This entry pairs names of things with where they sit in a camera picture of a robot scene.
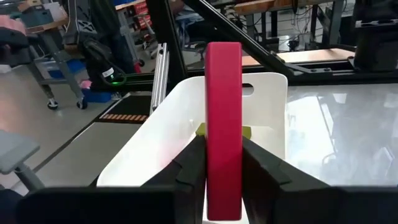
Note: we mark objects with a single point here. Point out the silver aluminium bracket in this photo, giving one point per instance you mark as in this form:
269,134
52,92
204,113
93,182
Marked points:
160,77

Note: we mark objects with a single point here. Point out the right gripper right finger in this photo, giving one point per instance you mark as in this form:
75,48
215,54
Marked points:
261,186

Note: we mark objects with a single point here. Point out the wooden workbench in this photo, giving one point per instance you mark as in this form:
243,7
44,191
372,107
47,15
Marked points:
261,6

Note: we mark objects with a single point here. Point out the black device with green light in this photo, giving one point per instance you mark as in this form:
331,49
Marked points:
104,67

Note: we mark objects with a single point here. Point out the grey wheeled cart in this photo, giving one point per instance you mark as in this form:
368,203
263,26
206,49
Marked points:
59,62

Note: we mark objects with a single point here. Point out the grey stool seat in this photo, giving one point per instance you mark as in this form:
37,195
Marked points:
15,152

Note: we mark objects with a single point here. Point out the red long block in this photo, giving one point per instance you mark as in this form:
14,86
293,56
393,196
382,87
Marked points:
223,124

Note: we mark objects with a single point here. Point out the white plastic bin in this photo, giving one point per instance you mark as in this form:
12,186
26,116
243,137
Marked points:
155,140

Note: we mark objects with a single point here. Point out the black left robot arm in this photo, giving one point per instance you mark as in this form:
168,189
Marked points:
376,40

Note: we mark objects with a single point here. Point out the blue storage bin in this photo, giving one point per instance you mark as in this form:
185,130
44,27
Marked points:
70,69

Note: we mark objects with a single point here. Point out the black metal table frame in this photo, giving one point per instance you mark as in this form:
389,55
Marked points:
326,77

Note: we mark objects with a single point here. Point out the black orange striped floor mat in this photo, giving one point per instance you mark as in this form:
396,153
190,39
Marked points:
127,109

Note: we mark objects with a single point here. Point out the red storage boxes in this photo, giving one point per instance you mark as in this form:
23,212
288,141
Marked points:
141,14

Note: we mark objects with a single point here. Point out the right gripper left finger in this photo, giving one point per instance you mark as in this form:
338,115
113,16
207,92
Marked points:
189,186

